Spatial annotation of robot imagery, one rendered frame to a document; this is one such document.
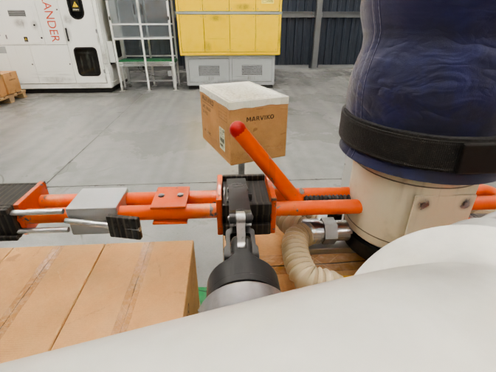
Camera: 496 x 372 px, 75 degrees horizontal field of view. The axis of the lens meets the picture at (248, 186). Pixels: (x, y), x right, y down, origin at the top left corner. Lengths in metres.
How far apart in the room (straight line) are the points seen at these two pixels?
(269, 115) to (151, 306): 1.31
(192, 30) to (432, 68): 7.35
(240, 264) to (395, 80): 0.26
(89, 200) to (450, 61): 0.48
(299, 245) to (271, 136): 1.67
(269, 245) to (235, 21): 7.15
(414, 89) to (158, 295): 1.11
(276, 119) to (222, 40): 5.65
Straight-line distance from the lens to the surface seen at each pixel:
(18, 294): 1.52
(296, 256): 0.46
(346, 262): 0.60
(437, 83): 0.40
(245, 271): 0.31
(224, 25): 7.63
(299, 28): 11.11
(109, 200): 0.50
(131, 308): 1.28
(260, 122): 2.04
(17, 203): 0.54
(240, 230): 0.34
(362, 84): 0.44
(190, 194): 0.50
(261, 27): 7.66
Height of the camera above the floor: 1.45
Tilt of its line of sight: 28 degrees down
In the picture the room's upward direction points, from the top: straight up
